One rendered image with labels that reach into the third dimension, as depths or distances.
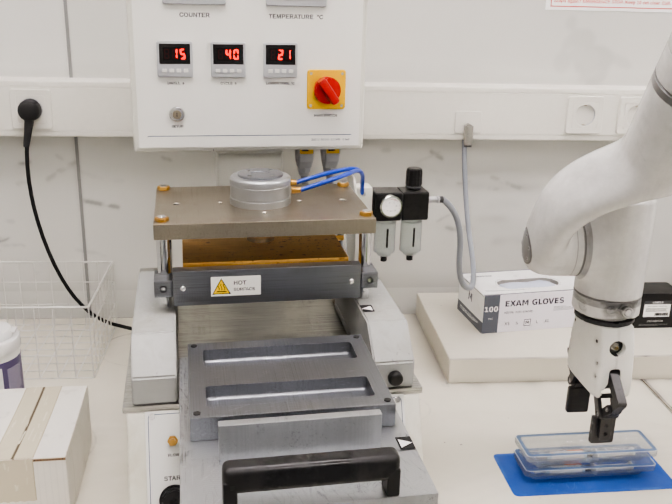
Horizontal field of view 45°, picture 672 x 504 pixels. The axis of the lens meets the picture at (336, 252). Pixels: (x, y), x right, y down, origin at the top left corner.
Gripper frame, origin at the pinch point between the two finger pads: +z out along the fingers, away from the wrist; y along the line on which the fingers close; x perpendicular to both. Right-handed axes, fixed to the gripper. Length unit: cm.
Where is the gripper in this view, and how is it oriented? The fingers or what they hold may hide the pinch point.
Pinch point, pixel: (589, 417)
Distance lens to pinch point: 116.3
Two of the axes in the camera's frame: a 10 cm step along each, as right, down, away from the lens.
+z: -0.3, 9.5, 3.2
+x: -9.9, 0.1, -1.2
